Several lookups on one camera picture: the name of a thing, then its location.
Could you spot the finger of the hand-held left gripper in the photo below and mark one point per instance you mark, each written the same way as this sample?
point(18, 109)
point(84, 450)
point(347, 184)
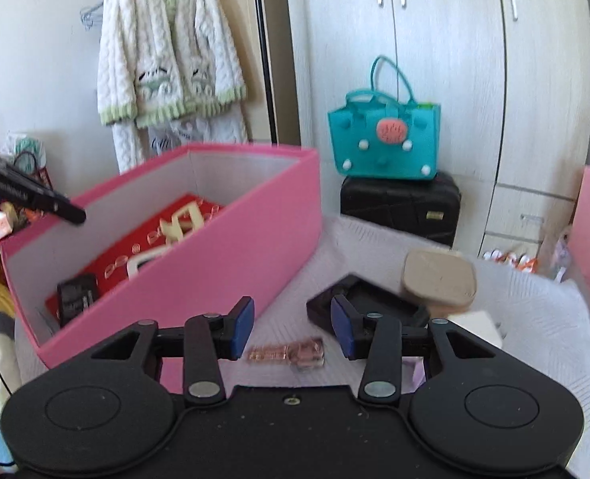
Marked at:
point(70, 213)

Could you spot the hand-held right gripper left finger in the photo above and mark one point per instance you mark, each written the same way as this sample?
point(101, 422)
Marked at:
point(242, 329)

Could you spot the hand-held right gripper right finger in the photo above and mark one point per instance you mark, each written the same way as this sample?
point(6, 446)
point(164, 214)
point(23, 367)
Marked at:
point(342, 329)

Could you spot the pink glass bottle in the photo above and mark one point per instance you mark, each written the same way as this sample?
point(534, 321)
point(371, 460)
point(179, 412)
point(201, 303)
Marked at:
point(305, 354)

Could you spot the pink storage box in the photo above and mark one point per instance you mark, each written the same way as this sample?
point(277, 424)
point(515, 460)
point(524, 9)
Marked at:
point(215, 259)

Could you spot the white hair clip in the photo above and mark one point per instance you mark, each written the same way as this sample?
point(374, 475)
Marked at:
point(131, 264)

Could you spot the black hair claw clip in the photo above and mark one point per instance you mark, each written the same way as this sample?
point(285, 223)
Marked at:
point(78, 299)

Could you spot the white plastic bag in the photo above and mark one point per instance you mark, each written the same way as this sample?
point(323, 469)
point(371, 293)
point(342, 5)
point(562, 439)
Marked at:
point(23, 147)

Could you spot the black square tray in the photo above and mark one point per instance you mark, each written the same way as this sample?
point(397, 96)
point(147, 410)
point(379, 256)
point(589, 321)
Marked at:
point(374, 299)

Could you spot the beige oval case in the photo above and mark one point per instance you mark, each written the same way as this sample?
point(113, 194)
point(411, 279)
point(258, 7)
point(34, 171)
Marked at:
point(439, 279)

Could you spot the beige hair claw clip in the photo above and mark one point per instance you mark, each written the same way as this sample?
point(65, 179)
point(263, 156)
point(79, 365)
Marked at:
point(195, 214)

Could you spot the black suitcase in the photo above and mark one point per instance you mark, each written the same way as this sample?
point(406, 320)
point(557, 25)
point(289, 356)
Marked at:
point(399, 209)

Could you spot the teal felt handbag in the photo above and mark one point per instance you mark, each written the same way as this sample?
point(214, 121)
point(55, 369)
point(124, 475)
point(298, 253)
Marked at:
point(374, 154)

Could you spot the orange white packets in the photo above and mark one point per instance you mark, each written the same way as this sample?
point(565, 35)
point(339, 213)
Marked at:
point(509, 261)

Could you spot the white fluffy robe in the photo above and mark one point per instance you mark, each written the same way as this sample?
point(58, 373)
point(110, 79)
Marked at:
point(140, 35)

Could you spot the light wooden wardrobe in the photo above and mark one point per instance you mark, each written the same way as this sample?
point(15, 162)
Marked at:
point(474, 60)

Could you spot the black vertical frame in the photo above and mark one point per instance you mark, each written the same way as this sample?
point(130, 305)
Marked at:
point(267, 60)

